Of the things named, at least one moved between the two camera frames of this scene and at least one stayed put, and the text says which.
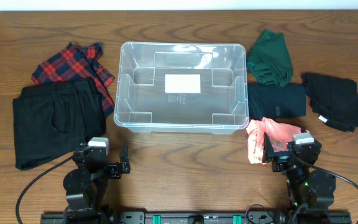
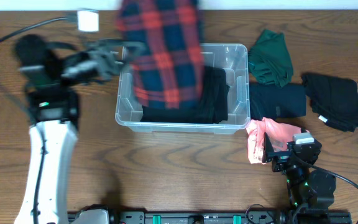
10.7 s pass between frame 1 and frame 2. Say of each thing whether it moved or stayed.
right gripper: stayed
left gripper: moved
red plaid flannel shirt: moved
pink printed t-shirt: stayed
